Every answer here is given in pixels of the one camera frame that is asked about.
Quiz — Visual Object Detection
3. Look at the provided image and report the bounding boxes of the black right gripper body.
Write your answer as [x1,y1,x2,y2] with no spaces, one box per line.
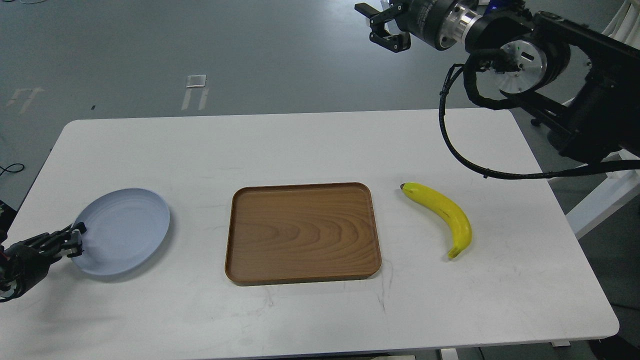
[400,0,480,51]

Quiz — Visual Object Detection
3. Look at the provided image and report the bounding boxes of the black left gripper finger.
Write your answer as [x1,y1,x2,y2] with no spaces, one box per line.
[47,235,83,260]
[30,222,87,251]

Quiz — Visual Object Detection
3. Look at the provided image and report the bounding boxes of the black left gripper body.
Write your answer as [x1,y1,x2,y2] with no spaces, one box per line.
[0,240,53,303]

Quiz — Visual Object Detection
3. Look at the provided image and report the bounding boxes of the light blue round plate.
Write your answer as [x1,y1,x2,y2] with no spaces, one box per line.
[71,187,170,277]

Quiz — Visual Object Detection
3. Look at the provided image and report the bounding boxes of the yellow banana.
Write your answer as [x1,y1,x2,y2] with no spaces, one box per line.
[400,182,473,260]

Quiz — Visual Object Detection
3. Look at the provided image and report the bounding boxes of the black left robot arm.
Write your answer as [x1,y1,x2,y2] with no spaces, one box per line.
[0,222,87,303]

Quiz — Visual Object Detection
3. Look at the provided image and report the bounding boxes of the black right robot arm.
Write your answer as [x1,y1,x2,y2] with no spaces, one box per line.
[354,0,640,164]

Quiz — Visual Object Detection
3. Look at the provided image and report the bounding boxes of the brown wooden tray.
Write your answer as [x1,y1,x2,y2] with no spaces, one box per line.
[224,182,383,286]

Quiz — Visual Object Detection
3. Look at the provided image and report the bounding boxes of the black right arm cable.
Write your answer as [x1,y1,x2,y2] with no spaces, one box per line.
[438,47,640,181]

